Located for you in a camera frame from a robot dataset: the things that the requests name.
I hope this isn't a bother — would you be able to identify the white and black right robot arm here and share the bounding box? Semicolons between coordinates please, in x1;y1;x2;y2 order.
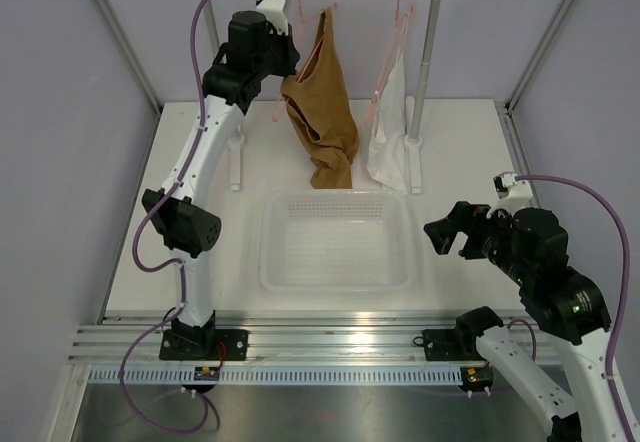
423;201;639;441

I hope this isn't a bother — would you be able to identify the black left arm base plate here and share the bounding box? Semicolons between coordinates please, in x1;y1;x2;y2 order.
159;329;249;362

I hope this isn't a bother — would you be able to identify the white perforated plastic basket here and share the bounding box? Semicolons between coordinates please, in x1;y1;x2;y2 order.
258;190;417;293

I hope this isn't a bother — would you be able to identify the aluminium mounting rail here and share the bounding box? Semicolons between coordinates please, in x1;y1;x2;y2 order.
68;309;458;366

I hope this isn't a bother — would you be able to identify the white tank top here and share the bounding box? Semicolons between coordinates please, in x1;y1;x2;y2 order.
366;49;408;195

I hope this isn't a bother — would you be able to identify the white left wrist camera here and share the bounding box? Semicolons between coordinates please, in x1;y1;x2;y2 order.
255;0;291;37

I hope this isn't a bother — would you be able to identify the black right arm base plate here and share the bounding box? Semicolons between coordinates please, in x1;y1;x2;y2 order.
421;329;459;362

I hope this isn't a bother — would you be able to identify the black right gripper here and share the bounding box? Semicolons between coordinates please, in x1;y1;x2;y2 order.
424;200;533;284

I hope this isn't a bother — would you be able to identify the white and silver clothes rack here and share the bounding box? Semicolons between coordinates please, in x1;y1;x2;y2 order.
201;0;441;195

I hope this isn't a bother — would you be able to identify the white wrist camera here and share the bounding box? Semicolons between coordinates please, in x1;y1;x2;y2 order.
255;0;291;37
486;172;534;219

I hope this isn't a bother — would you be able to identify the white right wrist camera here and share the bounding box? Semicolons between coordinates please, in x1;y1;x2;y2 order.
486;172;534;219

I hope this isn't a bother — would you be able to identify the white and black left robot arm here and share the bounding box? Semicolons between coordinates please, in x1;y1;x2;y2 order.
142;9;300;361

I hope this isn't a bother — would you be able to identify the white slotted cable duct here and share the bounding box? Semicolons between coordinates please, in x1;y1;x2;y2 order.
89;365;462;386

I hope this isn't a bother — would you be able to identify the tan tank top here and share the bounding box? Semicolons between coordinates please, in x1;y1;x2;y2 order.
281;8;360;189

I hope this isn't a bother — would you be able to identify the pink wire hanger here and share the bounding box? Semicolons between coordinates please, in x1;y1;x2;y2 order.
365;0;414;125
272;0;339;123

